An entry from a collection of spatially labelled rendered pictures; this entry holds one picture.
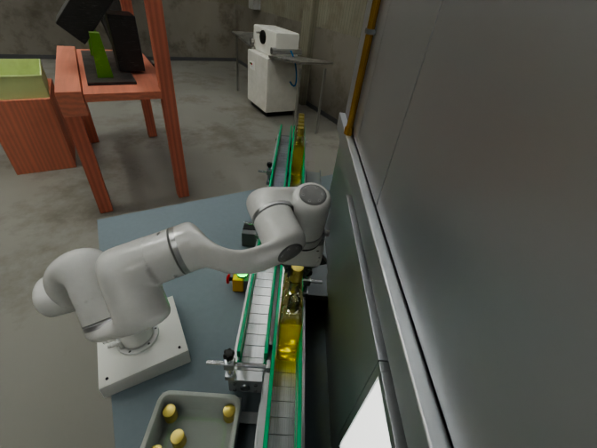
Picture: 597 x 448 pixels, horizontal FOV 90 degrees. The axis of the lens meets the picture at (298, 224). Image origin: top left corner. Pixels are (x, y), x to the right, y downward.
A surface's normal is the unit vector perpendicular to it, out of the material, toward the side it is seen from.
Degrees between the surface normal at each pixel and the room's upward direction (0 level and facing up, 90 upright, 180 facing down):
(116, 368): 5
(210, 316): 0
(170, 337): 5
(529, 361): 90
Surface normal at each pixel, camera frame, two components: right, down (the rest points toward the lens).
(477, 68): -0.99, -0.10
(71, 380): 0.11, -0.78
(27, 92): 0.55, 0.56
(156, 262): 0.24, 0.11
